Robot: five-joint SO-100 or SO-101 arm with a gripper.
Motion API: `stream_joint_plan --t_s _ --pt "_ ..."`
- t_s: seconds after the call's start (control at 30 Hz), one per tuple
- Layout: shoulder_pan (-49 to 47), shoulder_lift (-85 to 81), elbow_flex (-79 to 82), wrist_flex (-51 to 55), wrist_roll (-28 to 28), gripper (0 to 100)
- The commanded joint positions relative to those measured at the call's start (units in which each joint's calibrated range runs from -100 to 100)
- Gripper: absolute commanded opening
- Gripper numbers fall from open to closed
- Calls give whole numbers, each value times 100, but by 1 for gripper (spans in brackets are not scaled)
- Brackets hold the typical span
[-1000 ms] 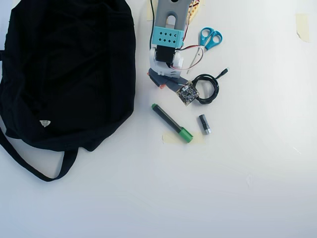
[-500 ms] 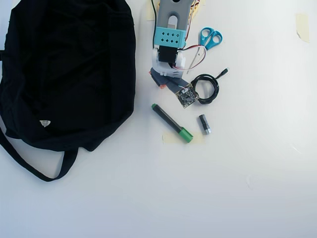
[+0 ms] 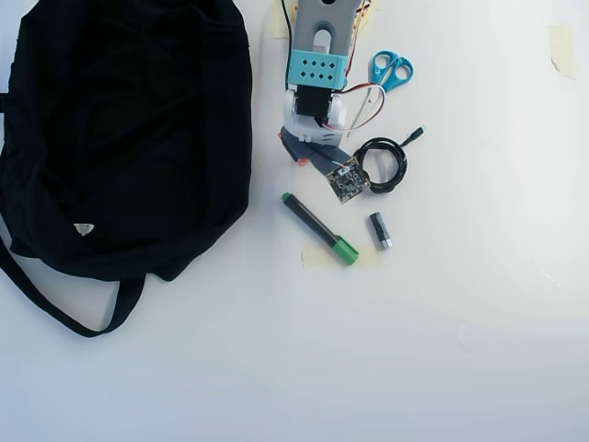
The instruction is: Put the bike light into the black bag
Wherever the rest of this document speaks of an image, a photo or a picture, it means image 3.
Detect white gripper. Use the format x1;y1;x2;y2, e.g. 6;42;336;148
279;87;351;169

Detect black fabric bag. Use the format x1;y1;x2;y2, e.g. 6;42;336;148
0;0;255;340

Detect black marker with green cap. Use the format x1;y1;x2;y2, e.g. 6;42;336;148
281;192;361;268

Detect beige masking tape piece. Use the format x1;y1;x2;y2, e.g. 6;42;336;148
300;243;384;271
548;24;578;81
268;0;295;41
354;0;384;34

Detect black cylindrical battery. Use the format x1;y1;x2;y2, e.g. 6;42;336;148
367;211;397;252

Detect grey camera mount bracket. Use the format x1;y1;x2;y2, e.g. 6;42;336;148
309;145;352;178

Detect square camera circuit board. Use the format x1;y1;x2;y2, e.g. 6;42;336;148
325;157;372;206

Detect white and red servo wires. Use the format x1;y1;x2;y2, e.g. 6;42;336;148
329;0;388;135

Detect black braided cable coil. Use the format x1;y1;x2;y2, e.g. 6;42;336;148
352;124;427;196

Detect blue handled steel scissors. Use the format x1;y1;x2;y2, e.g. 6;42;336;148
348;49;415;135

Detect thin black power cable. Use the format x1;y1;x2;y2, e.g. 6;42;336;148
281;0;295;50

